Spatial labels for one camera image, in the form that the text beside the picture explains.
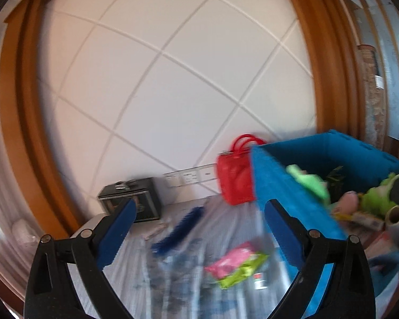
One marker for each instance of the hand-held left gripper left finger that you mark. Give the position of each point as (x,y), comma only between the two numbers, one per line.
(116,236)

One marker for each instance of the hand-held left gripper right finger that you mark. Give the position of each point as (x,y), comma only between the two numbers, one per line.
(284,236)

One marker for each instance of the green frog plush toy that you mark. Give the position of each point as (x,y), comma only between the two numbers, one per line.
(377,197)

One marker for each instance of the white film roll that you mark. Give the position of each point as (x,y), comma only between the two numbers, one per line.
(397,221)

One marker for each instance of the blue storage bin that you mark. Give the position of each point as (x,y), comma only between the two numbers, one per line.
(276,179)

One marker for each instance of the grey cloth-covered desktop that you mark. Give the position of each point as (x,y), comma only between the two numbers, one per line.
(186,289)

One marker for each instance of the dark gift box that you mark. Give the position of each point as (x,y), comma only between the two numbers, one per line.
(146,199)

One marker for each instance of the small white bottle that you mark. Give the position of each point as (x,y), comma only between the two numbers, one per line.
(260,280)

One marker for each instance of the light green snack packet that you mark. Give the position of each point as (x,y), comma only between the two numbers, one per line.
(244,270)

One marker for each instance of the pink snack packet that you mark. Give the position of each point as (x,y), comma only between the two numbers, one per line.
(231,261)

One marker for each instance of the pink plush toy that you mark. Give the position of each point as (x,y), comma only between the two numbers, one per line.
(347,202)

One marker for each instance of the light green plush toy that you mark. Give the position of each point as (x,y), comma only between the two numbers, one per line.
(307,181)

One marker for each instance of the blue brush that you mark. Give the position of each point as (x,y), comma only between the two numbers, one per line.
(179,231)

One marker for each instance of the red plastic handbag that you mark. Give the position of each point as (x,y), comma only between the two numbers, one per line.
(236,179)

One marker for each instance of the patterned hanging scroll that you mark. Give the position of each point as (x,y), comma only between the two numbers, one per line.
(372,99)

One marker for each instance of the sheer white curtain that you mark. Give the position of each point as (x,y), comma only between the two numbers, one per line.
(0,189)

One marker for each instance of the wooden slatted partition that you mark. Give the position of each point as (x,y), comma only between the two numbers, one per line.
(385,23)

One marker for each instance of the white wall socket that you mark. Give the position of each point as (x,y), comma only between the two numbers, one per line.
(208,173)
(190,176)
(173,179)

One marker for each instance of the wooden door frame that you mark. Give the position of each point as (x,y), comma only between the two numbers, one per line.
(329,56)
(23,106)

